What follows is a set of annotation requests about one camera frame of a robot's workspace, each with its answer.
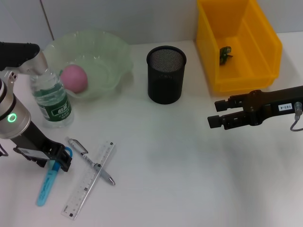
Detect pink peach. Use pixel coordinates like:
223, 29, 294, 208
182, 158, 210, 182
59, 65, 89, 94

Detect blue scissors with sheath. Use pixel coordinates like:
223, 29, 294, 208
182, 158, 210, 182
36, 146, 74, 207

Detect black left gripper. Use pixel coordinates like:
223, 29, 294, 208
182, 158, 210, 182
10, 122, 73, 173

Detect green glass fruit plate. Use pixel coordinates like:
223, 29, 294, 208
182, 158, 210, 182
43, 29, 134, 100

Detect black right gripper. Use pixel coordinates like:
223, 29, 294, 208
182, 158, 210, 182
207, 85, 303, 130

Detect silver ballpoint pen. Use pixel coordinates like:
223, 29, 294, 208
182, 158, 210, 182
66, 136, 116, 186

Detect clear water bottle green label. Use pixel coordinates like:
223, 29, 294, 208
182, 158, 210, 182
29, 67, 75, 129

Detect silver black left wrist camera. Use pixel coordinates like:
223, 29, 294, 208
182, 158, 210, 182
0, 42, 49, 76

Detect green plastic wrapper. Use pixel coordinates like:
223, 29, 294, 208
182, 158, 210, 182
218, 45, 234, 66

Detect black mesh pen holder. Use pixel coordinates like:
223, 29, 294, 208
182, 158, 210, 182
146, 45, 187, 105

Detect transparent plastic ruler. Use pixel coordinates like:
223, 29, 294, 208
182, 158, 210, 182
61, 141, 117, 217

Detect yellow plastic bin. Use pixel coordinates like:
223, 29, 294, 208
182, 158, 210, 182
196, 0, 283, 93

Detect right gripper cable with connector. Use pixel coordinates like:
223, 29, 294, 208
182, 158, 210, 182
290, 101, 303, 132

